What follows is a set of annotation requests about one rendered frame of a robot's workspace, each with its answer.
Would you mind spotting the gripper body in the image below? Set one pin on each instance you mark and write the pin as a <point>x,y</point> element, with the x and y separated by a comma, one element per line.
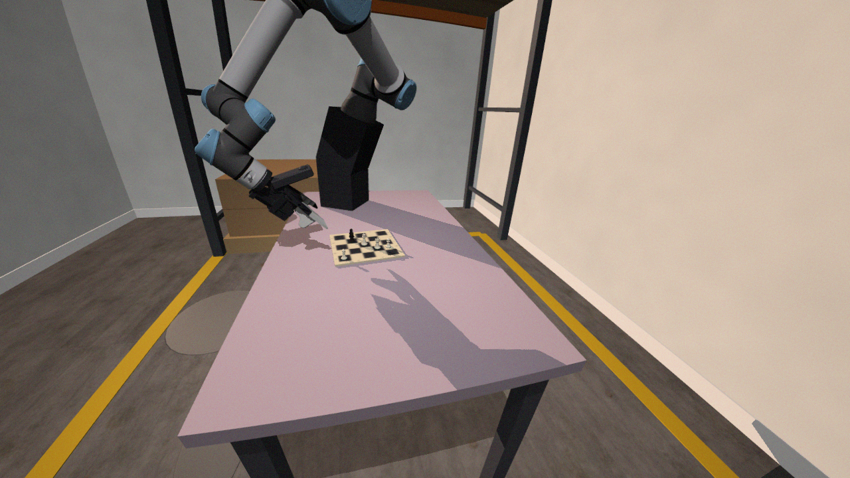
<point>277,201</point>

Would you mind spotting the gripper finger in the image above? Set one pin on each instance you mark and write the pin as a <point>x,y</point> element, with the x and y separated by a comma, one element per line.
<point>308,201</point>
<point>307,215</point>

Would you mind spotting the chessboard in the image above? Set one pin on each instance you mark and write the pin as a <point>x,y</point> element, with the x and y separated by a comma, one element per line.
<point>356,253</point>

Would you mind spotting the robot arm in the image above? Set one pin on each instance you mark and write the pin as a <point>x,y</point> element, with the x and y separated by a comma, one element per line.
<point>247,123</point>

